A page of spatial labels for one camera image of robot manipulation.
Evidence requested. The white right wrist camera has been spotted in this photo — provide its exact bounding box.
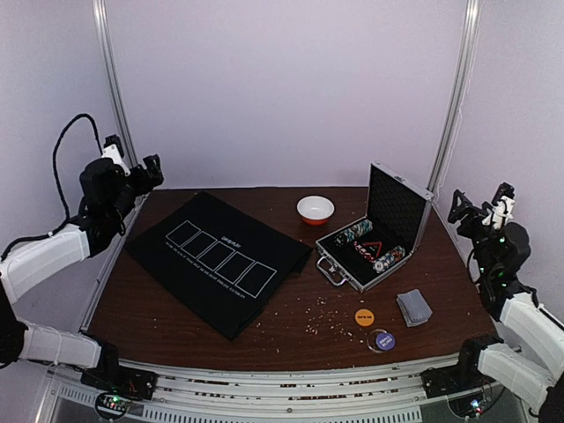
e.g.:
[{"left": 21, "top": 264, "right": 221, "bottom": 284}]
[{"left": 482, "top": 196, "right": 516, "bottom": 231}]

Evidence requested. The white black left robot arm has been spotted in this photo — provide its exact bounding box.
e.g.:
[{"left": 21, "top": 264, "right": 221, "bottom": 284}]
[{"left": 1, "top": 153, "right": 164, "bottom": 391}]

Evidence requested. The purple small blind button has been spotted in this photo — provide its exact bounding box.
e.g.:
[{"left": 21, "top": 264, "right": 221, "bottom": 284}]
[{"left": 374, "top": 331, "right": 396, "bottom": 353}]

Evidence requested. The red black triangle card box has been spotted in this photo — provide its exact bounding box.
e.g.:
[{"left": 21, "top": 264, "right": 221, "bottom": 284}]
[{"left": 352, "top": 241, "right": 382, "bottom": 263}]

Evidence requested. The orange big blind button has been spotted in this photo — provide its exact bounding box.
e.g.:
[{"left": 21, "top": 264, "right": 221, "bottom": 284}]
[{"left": 354, "top": 308, "right": 375, "bottom": 327}]

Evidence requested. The poker chip row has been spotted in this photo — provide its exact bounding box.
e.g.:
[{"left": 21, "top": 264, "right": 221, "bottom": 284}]
[
  {"left": 373, "top": 246, "right": 405, "bottom": 273},
  {"left": 335, "top": 219, "right": 373, "bottom": 246}
]

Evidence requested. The aluminium poker chip case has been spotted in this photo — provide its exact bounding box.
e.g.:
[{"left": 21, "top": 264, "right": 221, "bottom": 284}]
[{"left": 315, "top": 162, "right": 434, "bottom": 293}]

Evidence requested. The clear grey dealer button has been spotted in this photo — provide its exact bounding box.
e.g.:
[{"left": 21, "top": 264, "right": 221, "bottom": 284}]
[{"left": 366, "top": 329, "right": 386, "bottom": 354}]

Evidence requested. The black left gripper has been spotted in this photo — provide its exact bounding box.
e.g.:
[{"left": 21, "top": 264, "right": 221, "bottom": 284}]
[{"left": 108, "top": 154, "right": 163, "bottom": 224}]

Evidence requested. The white orange bowl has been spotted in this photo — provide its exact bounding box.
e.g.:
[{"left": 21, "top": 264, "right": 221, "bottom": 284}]
[{"left": 296, "top": 196, "right": 335, "bottom": 226}]

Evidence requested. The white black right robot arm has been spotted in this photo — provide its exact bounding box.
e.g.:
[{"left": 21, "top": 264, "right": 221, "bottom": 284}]
[{"left": 448, "top": 182, "right": 563, "bottom": 422}]

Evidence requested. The grey playing card deck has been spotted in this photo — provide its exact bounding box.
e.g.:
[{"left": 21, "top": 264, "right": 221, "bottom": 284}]
[{"left": 397, "top": 289, "right": 433, "bottom": 327}]

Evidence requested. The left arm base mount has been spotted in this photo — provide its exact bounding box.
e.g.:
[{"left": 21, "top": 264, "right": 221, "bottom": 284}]
[{"left": 80, "top": 366, "right": 158, "bottom": 400}]

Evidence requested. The aluminium front rail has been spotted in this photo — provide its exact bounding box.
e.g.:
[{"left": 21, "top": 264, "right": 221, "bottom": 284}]
[{"left": 46, "top": 352, "right": 530, "bottom": 423}]

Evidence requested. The black poker table mat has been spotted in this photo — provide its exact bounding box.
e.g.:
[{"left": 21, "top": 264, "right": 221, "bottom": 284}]
[{"left": 126, "top": 192, "right": 312, "bottom": 340}]

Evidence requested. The aluminium frame post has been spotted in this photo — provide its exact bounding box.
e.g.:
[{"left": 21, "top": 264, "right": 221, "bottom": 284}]
[
  {"left": 92, "top": 0, "right": 138, "bottom": 165},
  {"left": 427, "top": 0, "right": 481, "bottom": 196}
]

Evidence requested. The left aluminium frame post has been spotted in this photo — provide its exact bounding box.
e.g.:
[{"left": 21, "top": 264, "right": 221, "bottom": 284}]
[{"left": 92, "top": 0, "right": 138, "bottom": 165}]

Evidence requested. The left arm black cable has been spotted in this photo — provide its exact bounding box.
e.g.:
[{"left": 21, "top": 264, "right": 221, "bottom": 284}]
[{"left": 51, "top": 113, "right": 103, "bottom": 221}]

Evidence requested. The right aluminium frame post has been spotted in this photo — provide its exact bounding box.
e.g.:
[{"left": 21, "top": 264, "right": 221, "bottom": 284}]
[{"left": 427, "top": 0, "right": 481, "bottom": 196}]

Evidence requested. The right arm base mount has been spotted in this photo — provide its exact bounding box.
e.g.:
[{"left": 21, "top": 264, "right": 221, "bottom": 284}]
[{"left": 420, "top": 365, "right": 494, "bottom": 398}]

